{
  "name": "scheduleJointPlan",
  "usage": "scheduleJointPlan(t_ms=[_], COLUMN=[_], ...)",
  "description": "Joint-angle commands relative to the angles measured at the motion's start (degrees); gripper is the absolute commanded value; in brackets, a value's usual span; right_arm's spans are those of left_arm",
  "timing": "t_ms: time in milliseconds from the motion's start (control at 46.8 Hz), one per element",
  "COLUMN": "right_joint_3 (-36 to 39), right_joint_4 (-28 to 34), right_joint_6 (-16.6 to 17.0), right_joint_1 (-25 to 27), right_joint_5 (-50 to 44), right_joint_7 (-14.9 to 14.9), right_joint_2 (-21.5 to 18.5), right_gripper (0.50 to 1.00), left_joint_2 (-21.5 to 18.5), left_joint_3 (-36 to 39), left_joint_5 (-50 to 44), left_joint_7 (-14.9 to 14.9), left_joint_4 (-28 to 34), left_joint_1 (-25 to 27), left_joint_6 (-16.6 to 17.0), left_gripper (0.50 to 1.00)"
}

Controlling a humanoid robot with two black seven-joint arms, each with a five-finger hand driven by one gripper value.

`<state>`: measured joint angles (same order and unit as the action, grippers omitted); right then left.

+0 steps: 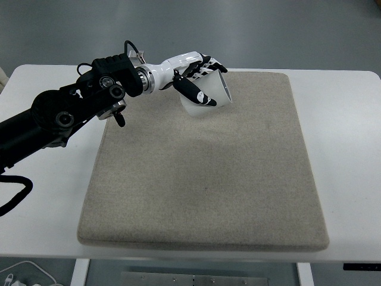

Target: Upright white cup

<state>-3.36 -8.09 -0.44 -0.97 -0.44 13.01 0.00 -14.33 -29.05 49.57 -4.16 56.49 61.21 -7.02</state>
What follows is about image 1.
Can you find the white and black hand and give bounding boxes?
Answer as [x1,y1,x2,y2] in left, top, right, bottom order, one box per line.
[150,51,229,107]

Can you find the white cup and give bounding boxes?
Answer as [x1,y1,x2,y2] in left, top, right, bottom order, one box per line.
[180,70,233,117]

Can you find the beige fabric mat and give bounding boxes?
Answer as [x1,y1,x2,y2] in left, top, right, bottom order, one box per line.
[77,69,330,253]

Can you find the white table leg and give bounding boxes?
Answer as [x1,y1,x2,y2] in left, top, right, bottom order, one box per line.
[296,262,313,286]
[70,258,90,286]

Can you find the black table control panel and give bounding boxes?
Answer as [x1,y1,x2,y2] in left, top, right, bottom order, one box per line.
[342,263,381,272]

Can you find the white cable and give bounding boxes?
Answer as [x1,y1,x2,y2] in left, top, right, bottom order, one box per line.
[0,260,59,286]

